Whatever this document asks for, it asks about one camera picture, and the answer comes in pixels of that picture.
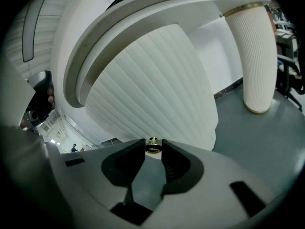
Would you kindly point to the white curved desk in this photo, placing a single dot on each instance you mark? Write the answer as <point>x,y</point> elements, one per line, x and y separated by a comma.
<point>143,11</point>

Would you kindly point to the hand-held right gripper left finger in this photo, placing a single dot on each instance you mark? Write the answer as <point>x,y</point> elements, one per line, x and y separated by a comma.
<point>95,166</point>

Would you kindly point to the black office chair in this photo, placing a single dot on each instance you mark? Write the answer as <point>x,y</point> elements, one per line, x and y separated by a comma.
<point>289,65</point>

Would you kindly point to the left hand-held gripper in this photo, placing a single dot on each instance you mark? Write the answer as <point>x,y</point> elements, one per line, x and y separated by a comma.
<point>41,77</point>

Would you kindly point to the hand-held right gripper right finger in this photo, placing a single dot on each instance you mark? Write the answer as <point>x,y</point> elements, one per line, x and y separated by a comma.
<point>214,187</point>

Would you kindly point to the curved white ceiling panel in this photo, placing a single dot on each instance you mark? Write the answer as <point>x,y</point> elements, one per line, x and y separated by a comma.
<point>29,32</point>

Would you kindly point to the person's left hand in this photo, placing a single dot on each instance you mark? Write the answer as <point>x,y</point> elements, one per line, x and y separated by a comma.
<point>51,99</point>

